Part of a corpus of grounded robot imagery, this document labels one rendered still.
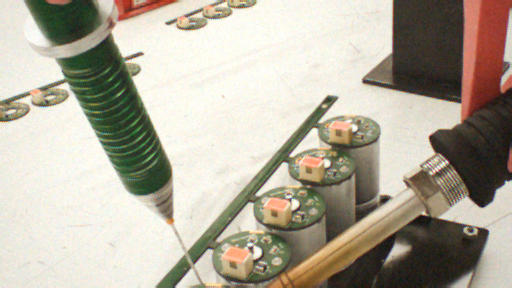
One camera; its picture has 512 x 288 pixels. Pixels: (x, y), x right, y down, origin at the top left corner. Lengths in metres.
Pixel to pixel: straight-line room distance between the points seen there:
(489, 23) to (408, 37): 0.25
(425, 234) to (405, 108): 0.13
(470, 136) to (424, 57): 0.26
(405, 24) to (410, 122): 0.06
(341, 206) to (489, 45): 0.09
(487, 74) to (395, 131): 0.21
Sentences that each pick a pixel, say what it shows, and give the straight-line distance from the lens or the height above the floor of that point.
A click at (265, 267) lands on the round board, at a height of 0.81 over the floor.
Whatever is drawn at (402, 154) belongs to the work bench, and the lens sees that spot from 0.40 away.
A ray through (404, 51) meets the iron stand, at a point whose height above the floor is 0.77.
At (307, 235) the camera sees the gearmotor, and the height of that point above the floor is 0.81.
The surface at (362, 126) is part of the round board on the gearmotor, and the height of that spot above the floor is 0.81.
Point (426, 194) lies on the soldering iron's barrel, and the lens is 0.20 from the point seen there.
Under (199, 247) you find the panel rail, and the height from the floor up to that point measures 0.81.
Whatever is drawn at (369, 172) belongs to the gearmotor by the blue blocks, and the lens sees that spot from 0.30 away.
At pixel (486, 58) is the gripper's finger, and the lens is 0.21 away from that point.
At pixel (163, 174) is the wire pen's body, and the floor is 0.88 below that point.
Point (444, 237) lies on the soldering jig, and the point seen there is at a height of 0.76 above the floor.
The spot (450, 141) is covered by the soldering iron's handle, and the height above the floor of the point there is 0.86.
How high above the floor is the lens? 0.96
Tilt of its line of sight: 29 degrees down
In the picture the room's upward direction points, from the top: 6 degrees counter-clockwise
